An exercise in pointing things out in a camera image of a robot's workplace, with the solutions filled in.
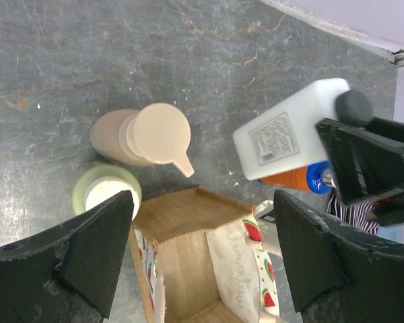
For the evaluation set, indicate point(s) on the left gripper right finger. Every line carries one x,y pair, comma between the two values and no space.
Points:
338,273

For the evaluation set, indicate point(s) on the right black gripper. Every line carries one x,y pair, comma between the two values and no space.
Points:
368,165

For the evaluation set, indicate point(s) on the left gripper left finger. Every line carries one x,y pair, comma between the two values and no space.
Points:
68,273

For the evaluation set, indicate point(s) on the orange bottle blue cap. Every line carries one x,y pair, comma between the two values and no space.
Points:
316,178

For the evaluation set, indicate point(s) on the white bottle grey cap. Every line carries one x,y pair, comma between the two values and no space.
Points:
285,137

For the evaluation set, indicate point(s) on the clear bottle grey cap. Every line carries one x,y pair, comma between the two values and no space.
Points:
266,221

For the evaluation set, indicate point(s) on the clear bottle beige cap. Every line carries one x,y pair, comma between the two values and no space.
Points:
97,181

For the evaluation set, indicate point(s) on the brown canvas tote bag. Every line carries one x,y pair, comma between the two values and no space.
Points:
201,257

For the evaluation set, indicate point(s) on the white pump dispenser bottle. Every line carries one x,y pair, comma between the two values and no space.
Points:
159,134

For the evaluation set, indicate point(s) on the striped folded cloth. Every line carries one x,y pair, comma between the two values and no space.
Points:
354,215

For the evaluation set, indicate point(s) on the blue folded cloth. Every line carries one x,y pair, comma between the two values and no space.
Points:
394,233

